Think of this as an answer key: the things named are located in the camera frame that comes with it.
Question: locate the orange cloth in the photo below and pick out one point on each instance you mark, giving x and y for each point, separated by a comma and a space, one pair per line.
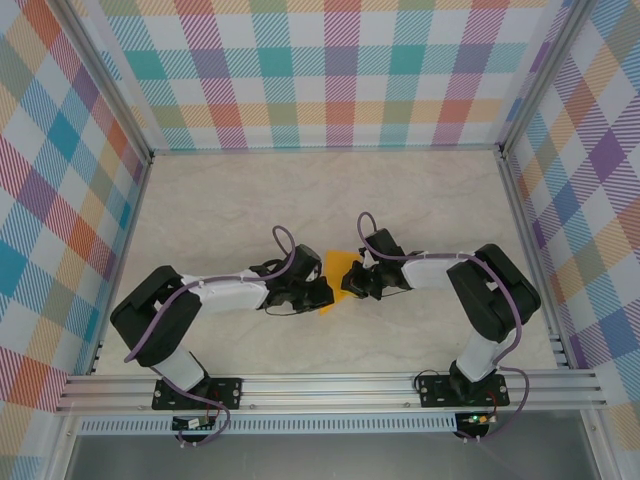
337, 262

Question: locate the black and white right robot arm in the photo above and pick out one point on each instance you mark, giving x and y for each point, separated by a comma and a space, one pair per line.
495, 300

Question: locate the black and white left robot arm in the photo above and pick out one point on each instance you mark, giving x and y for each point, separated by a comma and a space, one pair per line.
150, 320

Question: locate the circuit board with green light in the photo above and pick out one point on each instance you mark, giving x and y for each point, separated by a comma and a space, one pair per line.
477, 419

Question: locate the black circuit board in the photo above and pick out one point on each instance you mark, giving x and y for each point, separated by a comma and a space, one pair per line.
185, 424

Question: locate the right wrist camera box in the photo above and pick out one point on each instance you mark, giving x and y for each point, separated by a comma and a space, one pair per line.
367, 257

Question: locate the wide aluminium mounting rail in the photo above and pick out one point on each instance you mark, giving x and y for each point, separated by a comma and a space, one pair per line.
325, 392

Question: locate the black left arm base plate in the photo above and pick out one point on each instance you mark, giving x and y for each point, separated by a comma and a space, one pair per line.
227, 392

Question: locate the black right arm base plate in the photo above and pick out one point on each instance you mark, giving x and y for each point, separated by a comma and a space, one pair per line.
435, 392

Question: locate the aluminium frame rail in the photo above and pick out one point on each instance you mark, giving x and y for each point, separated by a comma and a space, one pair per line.
122, 260
325, 150
532, 250

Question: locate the aluminium frame post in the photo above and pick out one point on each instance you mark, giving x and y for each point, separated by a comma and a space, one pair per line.
538, 75
112, 85

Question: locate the aluminium frame bar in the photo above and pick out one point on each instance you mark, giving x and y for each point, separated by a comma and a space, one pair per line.
62, 450
595, 445

